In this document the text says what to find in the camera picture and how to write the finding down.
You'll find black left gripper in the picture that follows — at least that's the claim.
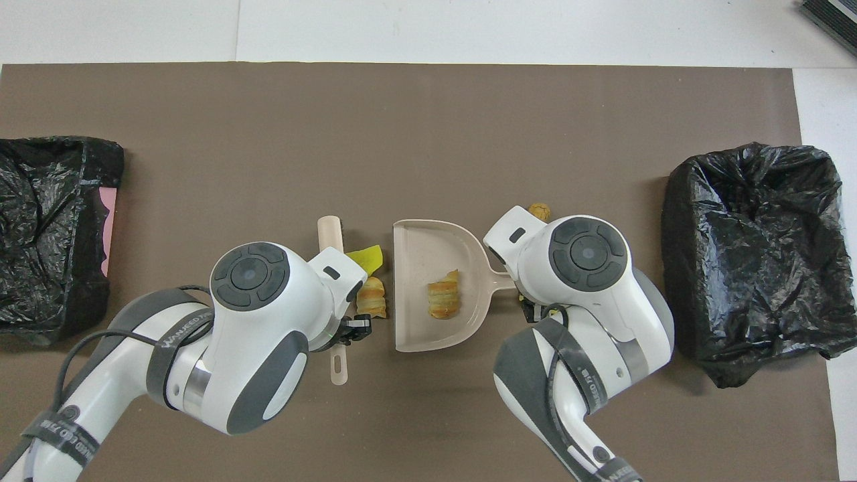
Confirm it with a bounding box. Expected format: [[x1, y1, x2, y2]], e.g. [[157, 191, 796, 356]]
[[340, 316, 372, 343]]

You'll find pale ridged dumpling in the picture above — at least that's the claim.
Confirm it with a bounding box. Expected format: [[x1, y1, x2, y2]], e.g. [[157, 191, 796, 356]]
[[356, 276, 388, 319]]

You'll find beige plastic dustpan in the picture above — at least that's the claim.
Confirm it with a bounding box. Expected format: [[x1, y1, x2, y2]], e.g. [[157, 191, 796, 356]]
[[392, 220, 518, 353]]

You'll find yellow sponge piece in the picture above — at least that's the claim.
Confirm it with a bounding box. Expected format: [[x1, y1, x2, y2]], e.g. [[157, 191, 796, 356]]
[[345, 245, 384, 275]]

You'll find striped croissant piece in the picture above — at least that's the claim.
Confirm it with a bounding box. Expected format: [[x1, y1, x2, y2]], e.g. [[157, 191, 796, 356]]
[[427, 269, 463, 320]]

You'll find beige hand brush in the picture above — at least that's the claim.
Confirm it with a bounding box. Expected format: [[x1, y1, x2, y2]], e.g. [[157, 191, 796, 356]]
[[317, 216, 350, 386]]

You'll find pink bin with black bag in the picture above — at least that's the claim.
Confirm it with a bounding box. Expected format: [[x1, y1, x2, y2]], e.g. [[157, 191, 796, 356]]
[[0, 137, 125, 346]]

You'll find brown table mat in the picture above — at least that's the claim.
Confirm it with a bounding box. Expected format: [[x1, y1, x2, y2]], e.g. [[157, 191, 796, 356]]
[[0, 62, 841, 482]]

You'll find dark grey ribbed device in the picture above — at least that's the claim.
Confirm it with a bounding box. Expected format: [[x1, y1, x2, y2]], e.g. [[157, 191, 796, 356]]
[[800, 0, 857, 58]]

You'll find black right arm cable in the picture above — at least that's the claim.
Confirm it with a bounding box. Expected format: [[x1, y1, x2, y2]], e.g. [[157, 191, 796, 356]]
[[544, 305, 623, 482]]

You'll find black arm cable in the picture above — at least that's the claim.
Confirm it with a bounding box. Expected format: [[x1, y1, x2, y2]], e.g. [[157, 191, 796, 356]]
[[544, 305, 623, 482], [57, 285, 215, 402]]

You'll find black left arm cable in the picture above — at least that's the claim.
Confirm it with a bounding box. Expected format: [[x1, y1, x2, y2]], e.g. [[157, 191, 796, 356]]
[[57, 285, 215, 402]]

